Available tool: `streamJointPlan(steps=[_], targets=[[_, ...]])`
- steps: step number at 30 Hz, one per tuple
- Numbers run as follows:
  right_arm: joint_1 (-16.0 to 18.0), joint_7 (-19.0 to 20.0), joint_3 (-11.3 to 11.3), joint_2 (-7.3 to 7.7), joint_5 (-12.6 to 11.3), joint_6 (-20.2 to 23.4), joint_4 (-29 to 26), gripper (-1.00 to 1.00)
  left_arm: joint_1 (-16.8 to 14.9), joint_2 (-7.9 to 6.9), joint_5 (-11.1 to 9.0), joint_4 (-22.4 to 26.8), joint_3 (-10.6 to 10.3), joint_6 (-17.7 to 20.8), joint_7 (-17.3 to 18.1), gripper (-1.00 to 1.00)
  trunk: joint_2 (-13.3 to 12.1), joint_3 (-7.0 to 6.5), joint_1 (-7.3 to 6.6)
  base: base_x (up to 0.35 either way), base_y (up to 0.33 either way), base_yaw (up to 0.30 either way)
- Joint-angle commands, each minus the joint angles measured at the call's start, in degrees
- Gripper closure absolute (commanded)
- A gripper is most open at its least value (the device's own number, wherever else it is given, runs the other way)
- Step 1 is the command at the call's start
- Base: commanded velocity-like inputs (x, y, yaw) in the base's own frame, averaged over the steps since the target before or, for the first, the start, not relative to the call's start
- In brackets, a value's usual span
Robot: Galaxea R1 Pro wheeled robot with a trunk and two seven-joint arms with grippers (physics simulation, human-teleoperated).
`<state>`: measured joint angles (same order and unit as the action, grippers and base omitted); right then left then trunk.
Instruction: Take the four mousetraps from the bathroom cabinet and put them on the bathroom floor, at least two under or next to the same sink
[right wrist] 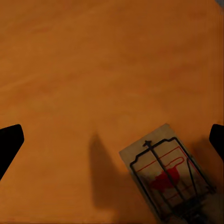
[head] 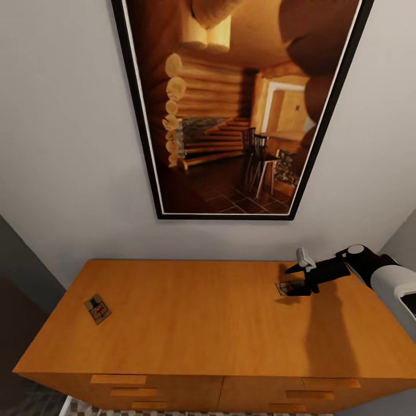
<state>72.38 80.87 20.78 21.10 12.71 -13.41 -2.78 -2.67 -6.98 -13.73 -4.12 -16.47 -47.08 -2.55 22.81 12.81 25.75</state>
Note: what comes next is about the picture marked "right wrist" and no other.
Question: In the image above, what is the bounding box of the mousetrap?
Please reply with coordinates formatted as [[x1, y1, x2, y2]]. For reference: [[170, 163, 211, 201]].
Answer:
[[119, 122, 224, 224]]

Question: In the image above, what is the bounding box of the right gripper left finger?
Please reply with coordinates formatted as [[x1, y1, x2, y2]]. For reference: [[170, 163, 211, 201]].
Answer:
[[0, 124, 24, 180]]

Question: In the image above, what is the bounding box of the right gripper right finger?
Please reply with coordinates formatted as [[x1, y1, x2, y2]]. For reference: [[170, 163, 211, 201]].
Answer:
[[209, 124, 224, 161]]

